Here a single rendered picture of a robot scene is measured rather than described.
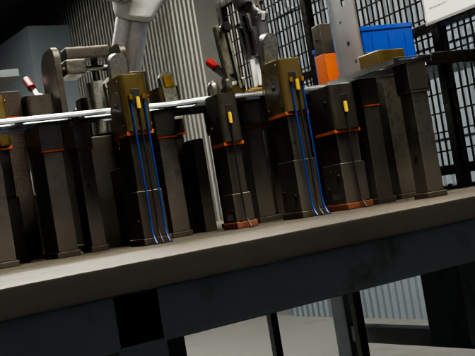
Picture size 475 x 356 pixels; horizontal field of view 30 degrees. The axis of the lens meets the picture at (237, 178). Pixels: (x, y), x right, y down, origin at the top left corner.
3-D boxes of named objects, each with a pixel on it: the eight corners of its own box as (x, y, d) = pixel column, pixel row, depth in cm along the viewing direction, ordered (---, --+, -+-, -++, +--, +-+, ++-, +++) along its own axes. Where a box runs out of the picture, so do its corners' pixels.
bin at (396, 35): (367, 75, 233) (360, 26, 233) (317, 95, 261) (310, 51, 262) (421, 68, 239) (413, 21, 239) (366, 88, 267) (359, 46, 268)
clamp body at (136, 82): (149, 248, 173) (121, 72, 174) (129, 249, 184) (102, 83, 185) (179, 242, 176) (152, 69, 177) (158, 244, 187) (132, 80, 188)
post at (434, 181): (429, 198, 184) (406, 61, 185) (414, 200, 189) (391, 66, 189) (447, 194, 186) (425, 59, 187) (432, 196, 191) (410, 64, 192)
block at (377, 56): (401, 199, 210) (376, 49, 211) (382, 201, 217) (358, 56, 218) (428, 194, 213) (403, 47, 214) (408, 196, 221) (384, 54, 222)
